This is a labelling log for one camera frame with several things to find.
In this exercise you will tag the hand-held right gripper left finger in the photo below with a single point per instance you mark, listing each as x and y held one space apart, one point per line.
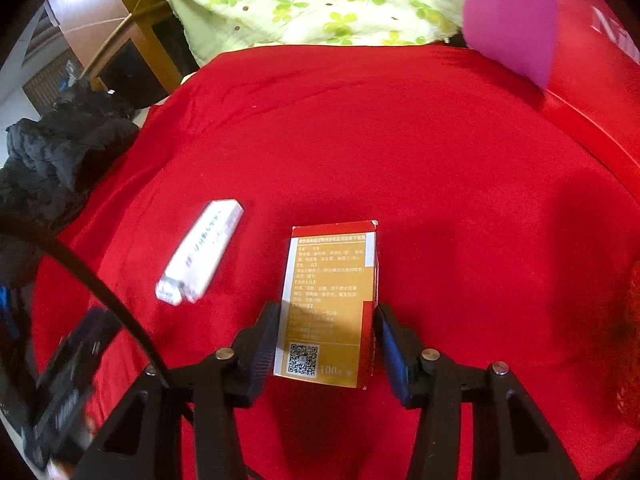
265 342

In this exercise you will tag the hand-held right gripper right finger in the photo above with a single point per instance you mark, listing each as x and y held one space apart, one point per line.
395 357

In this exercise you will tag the red and gold carton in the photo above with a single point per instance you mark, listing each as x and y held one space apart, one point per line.
327 305

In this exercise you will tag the small white carton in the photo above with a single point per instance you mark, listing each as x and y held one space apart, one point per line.
200 252

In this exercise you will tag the red plastic mesh basket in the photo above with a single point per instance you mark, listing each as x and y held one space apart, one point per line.
627 340

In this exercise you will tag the red blanket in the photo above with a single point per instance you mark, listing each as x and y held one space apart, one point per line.
450 185

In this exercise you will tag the black padded jacket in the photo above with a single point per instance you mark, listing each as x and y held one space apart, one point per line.
55 160

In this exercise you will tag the brown wooden nightstand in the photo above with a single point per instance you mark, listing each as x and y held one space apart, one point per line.
135 70

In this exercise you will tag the wooden lattice cabinet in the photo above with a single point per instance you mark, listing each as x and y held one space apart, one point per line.
47 82

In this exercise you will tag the green clover print blanket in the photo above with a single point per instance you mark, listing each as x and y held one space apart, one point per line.
300 5

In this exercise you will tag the red non-woven tote bag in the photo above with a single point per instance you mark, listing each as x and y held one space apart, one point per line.
510 10

